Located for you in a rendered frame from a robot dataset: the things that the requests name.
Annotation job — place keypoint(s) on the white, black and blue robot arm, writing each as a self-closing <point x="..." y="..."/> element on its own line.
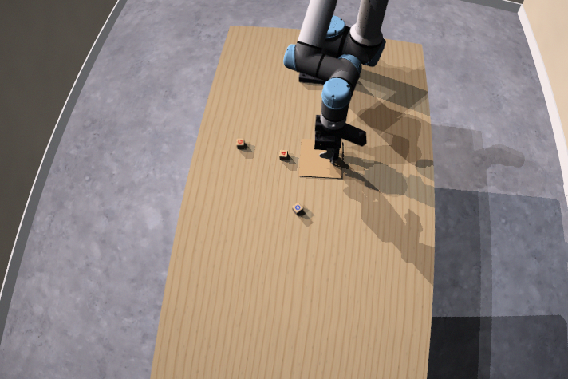
<point x="321" y="56"/>

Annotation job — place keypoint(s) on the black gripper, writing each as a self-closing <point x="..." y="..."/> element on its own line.
<point x="325" y="140"/>

